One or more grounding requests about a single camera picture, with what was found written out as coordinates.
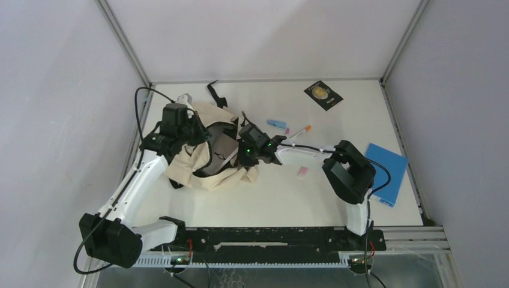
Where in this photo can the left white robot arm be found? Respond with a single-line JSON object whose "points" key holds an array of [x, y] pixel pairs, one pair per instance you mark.
{"points": [[110, 234]]}

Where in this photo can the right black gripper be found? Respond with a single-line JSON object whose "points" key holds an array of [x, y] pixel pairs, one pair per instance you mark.
{"points": [[242, 161]]}

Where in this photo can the black booklet with gold emblem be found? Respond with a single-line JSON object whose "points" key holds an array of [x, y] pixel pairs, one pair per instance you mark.
{"points": [[323, 95]]}

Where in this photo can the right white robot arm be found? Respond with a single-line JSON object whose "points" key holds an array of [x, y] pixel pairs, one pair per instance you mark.
{"points": [[350, 174]]}

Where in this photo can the orange marker pen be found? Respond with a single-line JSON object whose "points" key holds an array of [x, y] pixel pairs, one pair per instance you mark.
{"points": [[300, 133]]}

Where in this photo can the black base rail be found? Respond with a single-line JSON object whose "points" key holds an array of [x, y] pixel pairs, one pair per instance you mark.
{"points": [[273, 245]]}

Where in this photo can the beige canvas student bag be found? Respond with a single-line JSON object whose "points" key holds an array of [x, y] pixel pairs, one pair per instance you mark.
{"points": [[186, 169]]}

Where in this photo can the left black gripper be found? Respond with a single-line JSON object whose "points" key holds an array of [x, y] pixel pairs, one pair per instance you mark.
{"points": [[203, 132]]}

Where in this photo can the grey and white book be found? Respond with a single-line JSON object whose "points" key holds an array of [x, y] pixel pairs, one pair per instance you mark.
{"points": [[223, 148]]}

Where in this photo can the pink highlighter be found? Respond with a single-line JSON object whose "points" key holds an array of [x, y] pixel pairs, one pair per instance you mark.
{"points": [[302, 172]]}

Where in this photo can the blue notebook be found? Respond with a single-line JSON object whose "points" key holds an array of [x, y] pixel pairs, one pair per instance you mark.
{"points": [[387, 182]]}

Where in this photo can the light blue eraser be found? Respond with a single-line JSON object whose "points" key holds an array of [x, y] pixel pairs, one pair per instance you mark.
{"points": [[277, 124]]}

